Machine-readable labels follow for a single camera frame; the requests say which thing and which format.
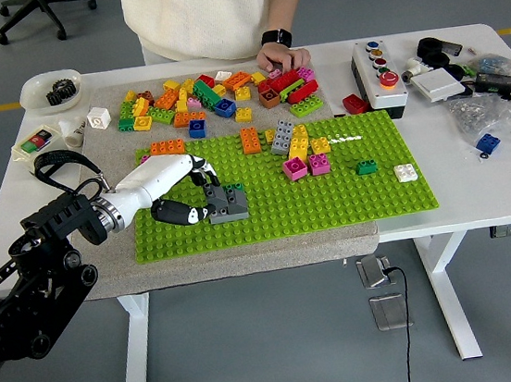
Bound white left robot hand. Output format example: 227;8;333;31
109;149;226;236

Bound person's left hand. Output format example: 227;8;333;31
254;37;314;76

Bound grey sloped toy brick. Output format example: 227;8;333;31
224;182;250;215
203;180;231;213

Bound grey eight-stud toy brick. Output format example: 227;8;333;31
208;203;251;227
268;118;298;157

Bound green toy baseplate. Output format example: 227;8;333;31
121;104;442;266

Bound long red toy brick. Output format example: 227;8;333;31
268;68;305;96

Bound orange eight-stud toy brick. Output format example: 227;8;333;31
149;137;186;158

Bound rounded red toy brick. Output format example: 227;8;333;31
285;78;322;105

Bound lime green toy brick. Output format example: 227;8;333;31
117;99;138;121
145;103;179;129
288;93;327;119

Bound blue toy brick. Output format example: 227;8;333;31
473;131;503;155
213;95;239;120
186;117;210;141

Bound white cube toy brick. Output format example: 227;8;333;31
85;105;113;131

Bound long yellow toy brick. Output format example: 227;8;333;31
283;123;312;165

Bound yellow four-stud toy brick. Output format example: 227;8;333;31
308;135;332;156

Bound white four-stud toy brick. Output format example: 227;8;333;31
393;162;420;184

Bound black wristwatch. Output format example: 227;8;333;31
259;26;294;51

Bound flat lime green brick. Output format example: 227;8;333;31
277;77;308;103

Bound long dark green brick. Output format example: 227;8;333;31
190;77;224;115

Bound person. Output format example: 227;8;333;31
119;0;335;73

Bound white plastic tube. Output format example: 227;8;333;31
57;116;92;151

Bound push-button control box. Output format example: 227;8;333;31
347;35;411;124

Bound grey-brown mat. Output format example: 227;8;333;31
44;51;384;304

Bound black gear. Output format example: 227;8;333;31
44;77;79;107

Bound white pipe fitting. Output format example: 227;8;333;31
399;54;434;85

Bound white plastic bowl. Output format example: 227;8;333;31
17;66;87;119

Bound white table leg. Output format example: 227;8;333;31
109;290;161;382
412;229;485;365

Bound small dark clear box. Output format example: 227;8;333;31
442;38;464;58

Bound small green plastic part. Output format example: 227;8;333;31
457;58;480;80

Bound black office chair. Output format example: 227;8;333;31
0;0;102;49

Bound clear bag blue parts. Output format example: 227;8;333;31
467;51;511;80

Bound black power adapter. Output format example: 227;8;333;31
472;68;511;105

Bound clear bag of screws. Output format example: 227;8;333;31
443;84;511;154

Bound metal floor socket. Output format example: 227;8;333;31
354;251;395;291

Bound metal floor plate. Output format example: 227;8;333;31
368;291;414;334

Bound white green-red switch box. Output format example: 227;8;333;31
8;120;72;176

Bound white switch plate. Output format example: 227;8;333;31
408;66;468;106

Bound black power cord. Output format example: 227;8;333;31
380;264;421;382

